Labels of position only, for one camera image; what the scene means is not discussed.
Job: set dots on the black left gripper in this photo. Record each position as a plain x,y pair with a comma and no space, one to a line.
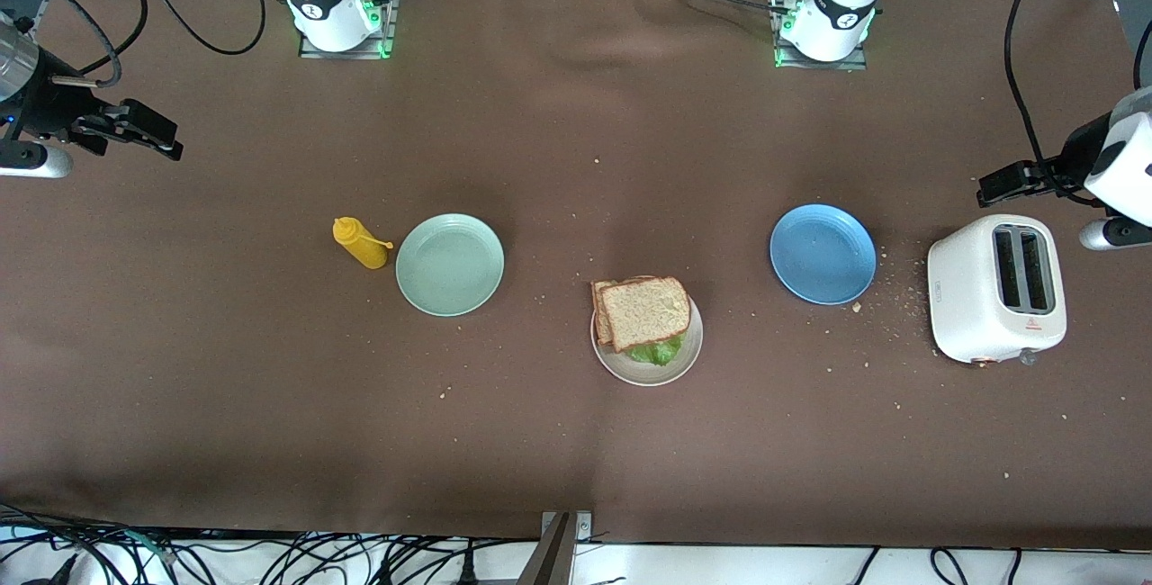
1071,156

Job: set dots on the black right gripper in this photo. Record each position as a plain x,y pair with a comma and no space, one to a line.
45,108

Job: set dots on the yellow mustard squeeze bottle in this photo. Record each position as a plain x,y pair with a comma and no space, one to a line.
362,245

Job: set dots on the brown bread slice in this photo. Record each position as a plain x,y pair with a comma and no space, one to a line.
601,315
643,310

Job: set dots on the green lettuce leaf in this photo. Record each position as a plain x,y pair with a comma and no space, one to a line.
657,353

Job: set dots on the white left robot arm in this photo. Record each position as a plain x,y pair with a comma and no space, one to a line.
841,0

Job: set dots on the blue plate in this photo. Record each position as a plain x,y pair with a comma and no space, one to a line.
823,254

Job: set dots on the pale green plate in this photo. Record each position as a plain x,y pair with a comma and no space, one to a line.
450,265

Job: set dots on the beige plate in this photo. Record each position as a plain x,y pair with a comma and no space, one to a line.
643,373

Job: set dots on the white toaster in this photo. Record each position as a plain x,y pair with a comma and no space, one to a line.
967,297

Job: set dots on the brown table cloth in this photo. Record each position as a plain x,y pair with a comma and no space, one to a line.
576,162

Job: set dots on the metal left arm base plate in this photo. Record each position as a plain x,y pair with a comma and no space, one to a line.
819,66

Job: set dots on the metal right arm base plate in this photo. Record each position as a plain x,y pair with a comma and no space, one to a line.
388,18

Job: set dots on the grey metal bracket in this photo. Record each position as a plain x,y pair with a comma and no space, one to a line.
553,558

